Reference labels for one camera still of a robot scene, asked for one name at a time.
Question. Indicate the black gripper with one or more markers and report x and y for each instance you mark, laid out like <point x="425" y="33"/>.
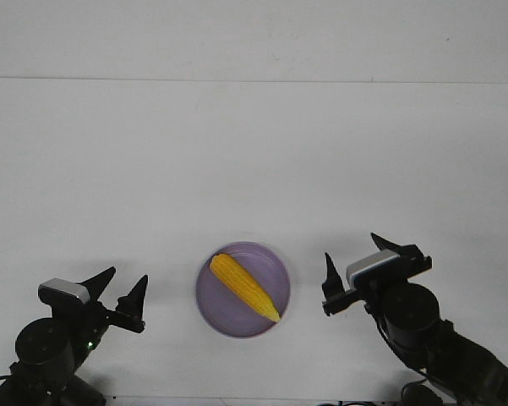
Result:
<point x="58" y="345"/>
<point x="408" y="314"/>

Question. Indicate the purple round plate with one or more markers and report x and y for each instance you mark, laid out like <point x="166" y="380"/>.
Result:
<point x="222" y="310"/>

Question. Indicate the yellow corn cob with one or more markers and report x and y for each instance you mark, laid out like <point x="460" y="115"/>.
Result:
<point x="240" y="282"/>

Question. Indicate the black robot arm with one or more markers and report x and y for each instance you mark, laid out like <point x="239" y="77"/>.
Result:
<point x="466" y="371"/>
<point x="24" y="387"/>

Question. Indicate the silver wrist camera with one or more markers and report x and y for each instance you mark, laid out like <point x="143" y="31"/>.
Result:
<point x="55" y="289"/>
<point x="357" y="270"/>

